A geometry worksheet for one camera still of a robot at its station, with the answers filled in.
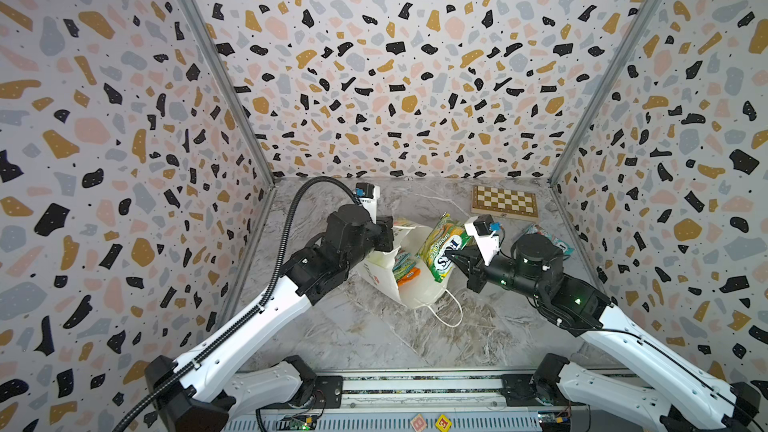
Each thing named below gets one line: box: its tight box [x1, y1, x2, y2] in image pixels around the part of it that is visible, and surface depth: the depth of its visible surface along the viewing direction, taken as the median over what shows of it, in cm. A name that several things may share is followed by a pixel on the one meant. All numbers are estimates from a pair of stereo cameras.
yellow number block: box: [435, 414, 453, 432], surface depth 70 cm
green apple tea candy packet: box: [417, 213, 471, 283], surface depth 66 cm
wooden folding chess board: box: [471, 185, 539, 221], surface depth 115 cm
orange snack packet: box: [397, 267, 421, 286], surface depth 89 cm
